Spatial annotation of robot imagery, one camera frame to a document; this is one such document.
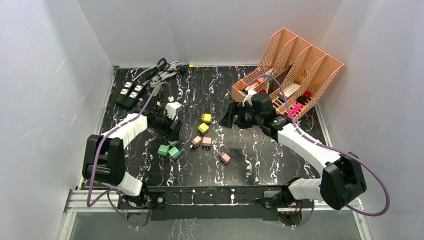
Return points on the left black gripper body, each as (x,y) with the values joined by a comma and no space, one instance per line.
(173,128)

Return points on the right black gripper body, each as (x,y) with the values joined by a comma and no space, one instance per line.
(247,117)

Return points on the green plug adapter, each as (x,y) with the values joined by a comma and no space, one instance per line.
(163,150)

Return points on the pink plug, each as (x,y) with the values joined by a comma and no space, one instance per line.
(224,157)
(196,142)

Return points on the yellow plug adapter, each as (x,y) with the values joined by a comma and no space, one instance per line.
(203,128)

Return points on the pink plug adapter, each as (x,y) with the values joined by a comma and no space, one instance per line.
(206,143)

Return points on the green power strip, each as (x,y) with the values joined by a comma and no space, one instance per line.
(157,92)

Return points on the black power strip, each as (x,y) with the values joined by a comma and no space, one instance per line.
(121,99)
(134,95)

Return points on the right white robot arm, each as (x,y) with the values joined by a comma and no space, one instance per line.
(341,179)

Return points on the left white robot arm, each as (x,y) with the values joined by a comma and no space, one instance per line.
(104,155)

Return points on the orange plastic desk organizer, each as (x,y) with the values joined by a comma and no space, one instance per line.
(293,72)

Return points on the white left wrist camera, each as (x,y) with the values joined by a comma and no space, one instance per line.
(172,108)

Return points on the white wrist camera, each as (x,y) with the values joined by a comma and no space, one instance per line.
(172,108)
(248,97)

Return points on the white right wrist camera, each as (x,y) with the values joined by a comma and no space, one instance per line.
(248,97)

